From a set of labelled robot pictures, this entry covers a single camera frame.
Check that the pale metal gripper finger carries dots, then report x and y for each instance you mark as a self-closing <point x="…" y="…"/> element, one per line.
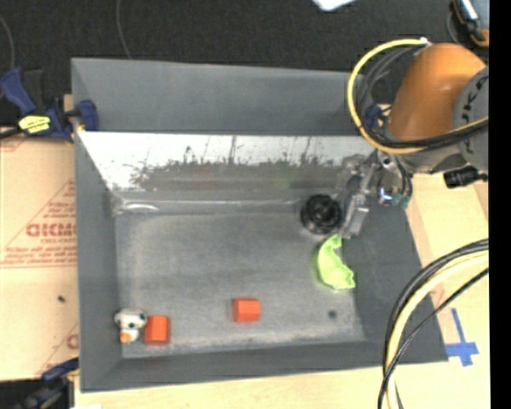
<point x="346" y="217"/>
<point x="360" y="212"/>

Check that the green crumpled cloth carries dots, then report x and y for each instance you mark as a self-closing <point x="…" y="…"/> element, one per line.
<point x="333" y="266"/>

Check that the grey metal bin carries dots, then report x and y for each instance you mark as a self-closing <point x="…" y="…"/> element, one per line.
<point x="221" y="266"/>

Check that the orange-red block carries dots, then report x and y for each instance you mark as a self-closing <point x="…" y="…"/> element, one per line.
<point x="157" y="330"/>
<point x="246" y="310"/>

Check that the white toy animal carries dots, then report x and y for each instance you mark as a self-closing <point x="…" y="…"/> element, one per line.
<point x="129" y="323"/>

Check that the brown cardboard board red print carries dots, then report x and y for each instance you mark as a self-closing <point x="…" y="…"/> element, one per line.
<point x="34" y="211"/>

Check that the black cylinder on white bracket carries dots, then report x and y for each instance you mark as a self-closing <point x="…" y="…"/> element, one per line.
<point x="462" y="176"/>

